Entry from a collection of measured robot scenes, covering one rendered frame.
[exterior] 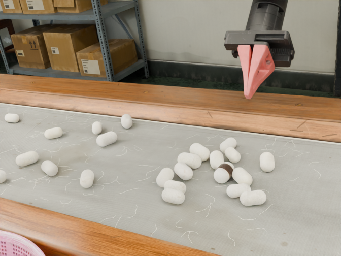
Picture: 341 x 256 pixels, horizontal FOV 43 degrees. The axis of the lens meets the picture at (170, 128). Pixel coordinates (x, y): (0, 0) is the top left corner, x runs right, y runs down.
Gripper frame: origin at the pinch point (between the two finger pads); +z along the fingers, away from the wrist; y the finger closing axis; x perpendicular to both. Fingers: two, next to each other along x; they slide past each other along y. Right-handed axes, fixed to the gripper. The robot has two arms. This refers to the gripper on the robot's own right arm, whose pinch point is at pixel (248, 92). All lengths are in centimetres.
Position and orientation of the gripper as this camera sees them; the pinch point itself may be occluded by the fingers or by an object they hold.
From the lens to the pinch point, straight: 69.1
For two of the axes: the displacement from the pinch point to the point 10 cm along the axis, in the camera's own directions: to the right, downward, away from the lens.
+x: 3.9, 3.9, 8.3
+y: 8.8, 1.0, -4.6
